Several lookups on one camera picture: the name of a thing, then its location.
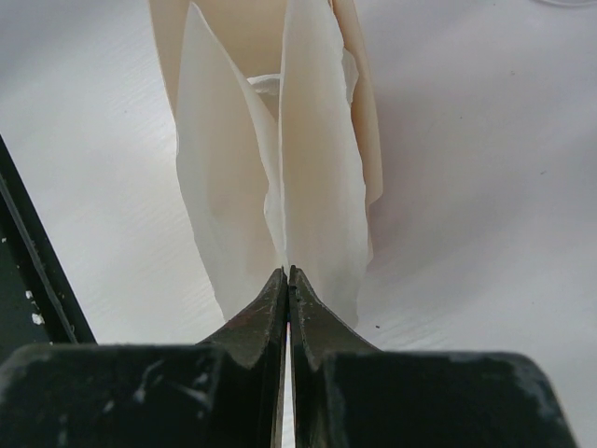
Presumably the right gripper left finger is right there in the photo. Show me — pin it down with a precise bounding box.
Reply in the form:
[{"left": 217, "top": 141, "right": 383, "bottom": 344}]
[{"left": 1, "top": 269, "right": 287, "bottom": 447}]

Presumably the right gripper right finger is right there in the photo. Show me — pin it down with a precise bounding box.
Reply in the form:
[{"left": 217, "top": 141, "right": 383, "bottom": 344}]
[{"left": 288, "top": 268, "right": 576, "bottom": 447}]

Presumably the orange coffee filter pack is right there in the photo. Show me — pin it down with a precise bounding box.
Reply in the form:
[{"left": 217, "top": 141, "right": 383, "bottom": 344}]
[{"left": 149, "top": 0, "right": 383, "bottom": 207}]

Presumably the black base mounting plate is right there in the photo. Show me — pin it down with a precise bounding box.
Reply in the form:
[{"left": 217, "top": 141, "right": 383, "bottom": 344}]
[{"left": 1, "top": 144, "right": 96, "bottom": 359}]

